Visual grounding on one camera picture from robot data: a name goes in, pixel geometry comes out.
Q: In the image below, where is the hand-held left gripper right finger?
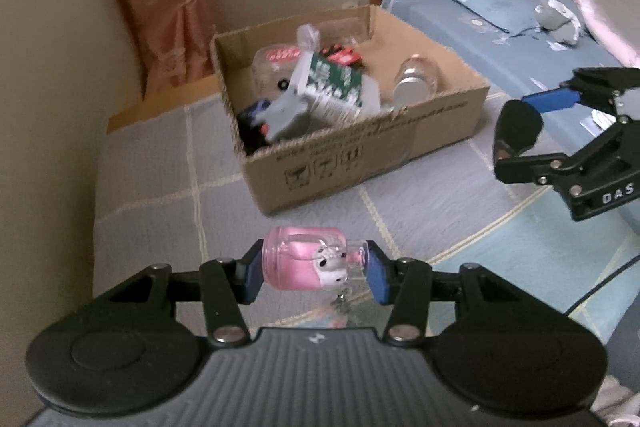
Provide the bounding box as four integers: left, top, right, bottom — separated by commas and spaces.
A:
364, 239, 521, 349

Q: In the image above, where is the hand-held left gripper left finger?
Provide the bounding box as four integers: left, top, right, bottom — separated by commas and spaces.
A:
102, 243, 265, 349

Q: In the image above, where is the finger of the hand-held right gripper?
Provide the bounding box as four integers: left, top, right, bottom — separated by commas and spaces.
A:
493, 116, 640, 188
520, 67, 640, 118

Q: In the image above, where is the black oval case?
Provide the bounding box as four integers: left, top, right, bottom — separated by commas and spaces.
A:
492, 99, 544, 162

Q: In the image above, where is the pink bottle with bunny figure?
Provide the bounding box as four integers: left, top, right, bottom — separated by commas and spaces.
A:
263, 226, 372, 293

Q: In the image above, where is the cardboard box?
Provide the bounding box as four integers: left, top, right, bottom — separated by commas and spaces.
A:
210, 4, 491, 215

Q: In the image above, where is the clear bottle with gold contents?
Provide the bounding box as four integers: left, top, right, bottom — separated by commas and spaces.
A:
392, 56, 442, 105

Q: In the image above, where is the blue toy train block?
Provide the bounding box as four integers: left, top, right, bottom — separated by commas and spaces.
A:
236, 99, 274, 144

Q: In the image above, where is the grey toy figure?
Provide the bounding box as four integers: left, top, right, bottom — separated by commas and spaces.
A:
262, 94, 314, 144

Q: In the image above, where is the white and green box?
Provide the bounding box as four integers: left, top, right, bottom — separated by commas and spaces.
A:
295, 51, 382, 118

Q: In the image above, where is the red toy train block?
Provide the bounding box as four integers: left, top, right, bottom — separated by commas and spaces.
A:
320, 44, 364, 68

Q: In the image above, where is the blue bedsheet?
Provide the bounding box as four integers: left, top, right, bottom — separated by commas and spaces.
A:
381, 0, 640, 148

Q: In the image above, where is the grey plush toy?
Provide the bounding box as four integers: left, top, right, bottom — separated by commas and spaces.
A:
532, 0, 584, 46

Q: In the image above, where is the pink cloth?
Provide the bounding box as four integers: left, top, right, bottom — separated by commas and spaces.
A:
565, 0, 640, 68

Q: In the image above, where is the grey and teal checked blanket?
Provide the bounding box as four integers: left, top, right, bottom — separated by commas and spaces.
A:
92, 89, 640, 358

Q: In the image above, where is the clear bottle with red label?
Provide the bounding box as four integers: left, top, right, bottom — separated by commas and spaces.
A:
252, 24, 322, 88

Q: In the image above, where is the dark cable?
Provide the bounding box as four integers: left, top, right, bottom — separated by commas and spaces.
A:
565, 251, 640, 319

